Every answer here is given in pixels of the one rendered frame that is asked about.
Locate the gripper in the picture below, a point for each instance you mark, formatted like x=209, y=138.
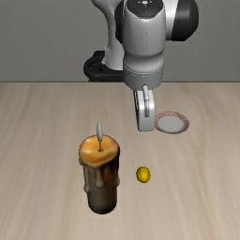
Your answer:
x=145, y=112

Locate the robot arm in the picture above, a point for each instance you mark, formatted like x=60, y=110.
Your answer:
x=143, y=40

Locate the red-rimmed white plate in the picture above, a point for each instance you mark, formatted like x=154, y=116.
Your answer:
x=171, y=123

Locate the yellow lemon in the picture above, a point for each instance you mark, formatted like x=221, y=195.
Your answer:
x=143, y=174

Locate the brown dripping candle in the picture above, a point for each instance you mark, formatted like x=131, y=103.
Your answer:
x=100, y=175

